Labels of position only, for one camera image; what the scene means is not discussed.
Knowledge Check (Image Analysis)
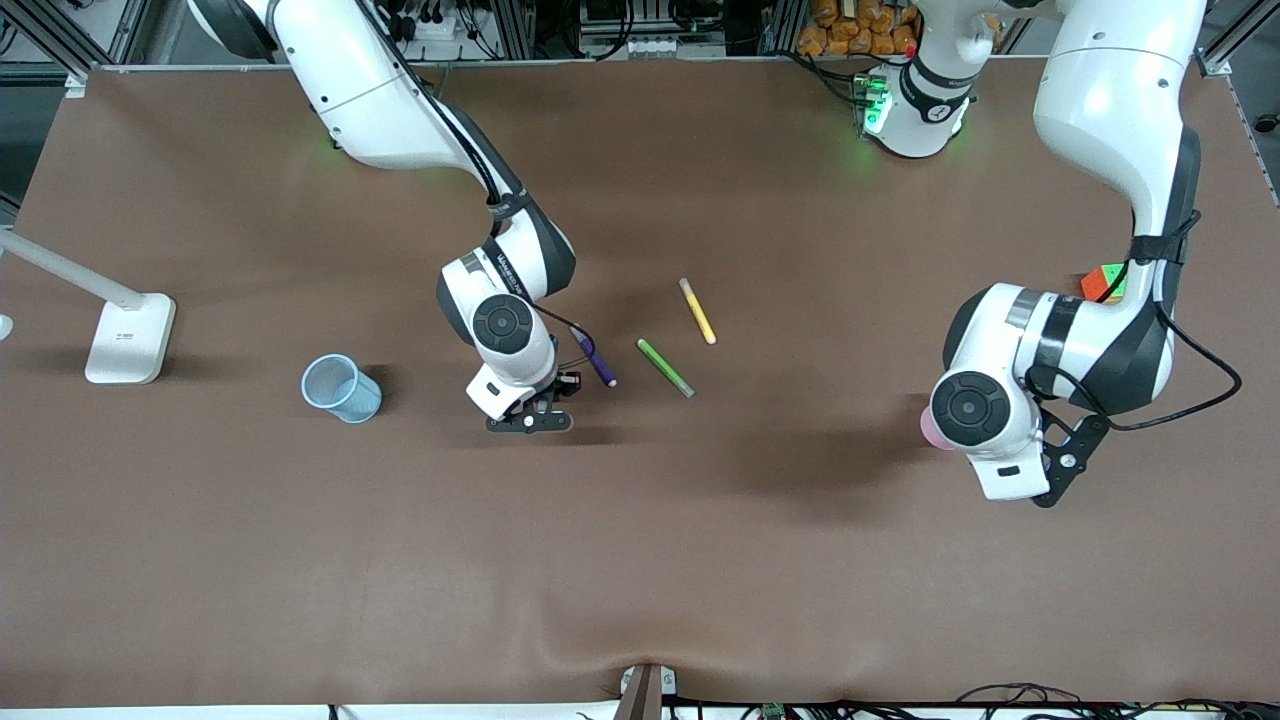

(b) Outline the purple marker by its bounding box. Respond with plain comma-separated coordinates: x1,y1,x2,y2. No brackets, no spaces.
570,323,619,389

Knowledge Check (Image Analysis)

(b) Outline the green marker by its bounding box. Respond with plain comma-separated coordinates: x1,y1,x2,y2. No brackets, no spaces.
636,338,697,400

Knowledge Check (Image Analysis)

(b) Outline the yellow marker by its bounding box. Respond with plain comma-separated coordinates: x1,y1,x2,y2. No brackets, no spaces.
678,277,718,346

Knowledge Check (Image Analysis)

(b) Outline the light blue plastic cup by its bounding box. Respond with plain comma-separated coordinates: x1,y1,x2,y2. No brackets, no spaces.
301,353,384,424

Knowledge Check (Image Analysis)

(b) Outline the pink plastic cup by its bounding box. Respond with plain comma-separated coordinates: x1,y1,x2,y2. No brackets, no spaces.
919,393,961,451

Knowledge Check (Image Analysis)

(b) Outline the white power strip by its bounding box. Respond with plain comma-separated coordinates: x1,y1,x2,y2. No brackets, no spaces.
398,8,471,43

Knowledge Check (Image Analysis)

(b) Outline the white lamp stand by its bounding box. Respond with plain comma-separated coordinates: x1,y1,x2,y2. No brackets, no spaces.
0,228,177,386

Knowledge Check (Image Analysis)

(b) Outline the orange bags pile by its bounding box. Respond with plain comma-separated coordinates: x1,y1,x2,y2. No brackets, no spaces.
797,0,923,57

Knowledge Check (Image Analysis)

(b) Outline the multicoloured puzzle cube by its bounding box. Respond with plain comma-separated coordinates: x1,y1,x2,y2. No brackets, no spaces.
1080,263,1129,304

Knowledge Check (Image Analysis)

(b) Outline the aluminium profile bar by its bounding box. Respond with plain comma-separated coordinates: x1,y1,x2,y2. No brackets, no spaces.
1197,0,1280,77
0,0,111,98

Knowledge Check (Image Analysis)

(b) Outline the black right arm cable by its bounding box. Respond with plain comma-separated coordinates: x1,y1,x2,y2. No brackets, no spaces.
355,0,596,381

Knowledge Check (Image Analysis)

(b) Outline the table edge post with bracket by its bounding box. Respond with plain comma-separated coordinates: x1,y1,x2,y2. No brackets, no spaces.
618,663,678,720

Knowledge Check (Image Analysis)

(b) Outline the aluminium rack frame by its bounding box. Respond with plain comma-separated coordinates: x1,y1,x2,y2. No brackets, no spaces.
488,0,806,61

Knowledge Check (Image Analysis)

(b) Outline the black cable bundle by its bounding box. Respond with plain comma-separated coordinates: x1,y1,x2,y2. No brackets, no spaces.
955,683,1280,720

